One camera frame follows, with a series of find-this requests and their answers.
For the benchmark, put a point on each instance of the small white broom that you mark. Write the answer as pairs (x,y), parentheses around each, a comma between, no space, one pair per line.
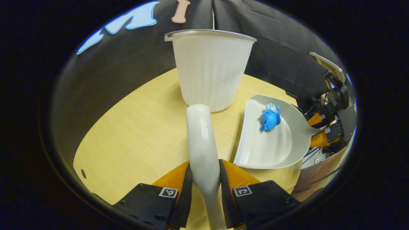
(202,143)

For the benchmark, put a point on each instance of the light wooden desktop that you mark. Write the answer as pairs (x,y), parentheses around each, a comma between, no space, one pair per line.
(140,137)

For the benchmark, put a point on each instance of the blue paper trash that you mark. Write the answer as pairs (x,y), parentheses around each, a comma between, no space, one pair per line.
(271,119)

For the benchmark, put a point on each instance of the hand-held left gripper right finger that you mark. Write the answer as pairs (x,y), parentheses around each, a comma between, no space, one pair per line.
(226,201)

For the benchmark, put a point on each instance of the white dustpan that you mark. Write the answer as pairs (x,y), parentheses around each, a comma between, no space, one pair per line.
(271,147)

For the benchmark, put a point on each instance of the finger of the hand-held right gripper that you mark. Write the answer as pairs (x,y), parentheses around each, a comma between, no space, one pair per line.
(324,118)
(330,135)

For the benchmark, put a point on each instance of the person's leg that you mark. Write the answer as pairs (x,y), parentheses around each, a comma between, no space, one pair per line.
(316,172)

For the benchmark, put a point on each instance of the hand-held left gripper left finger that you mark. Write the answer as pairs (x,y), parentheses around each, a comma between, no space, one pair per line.
(185,198)

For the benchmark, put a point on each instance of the white ribbed garbage bin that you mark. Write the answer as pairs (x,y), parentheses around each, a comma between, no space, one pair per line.
(209,70)

